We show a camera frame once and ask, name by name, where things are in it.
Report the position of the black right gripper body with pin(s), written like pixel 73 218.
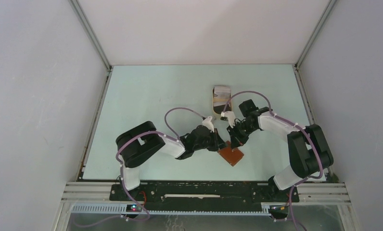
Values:
pixel 241 131

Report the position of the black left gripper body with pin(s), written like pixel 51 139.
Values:
pixel 206 144

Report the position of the brown leather card holder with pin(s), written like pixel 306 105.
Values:
pixel 230 155

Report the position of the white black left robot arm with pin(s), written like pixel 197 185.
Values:
pixel 137 145

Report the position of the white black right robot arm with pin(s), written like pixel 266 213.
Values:
pixel 309 152

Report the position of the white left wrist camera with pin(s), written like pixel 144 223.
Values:
pixel 208 123

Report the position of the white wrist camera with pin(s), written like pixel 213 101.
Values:
pixel 208 123
pixel 230 117

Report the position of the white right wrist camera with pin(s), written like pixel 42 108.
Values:
pixel 230 117

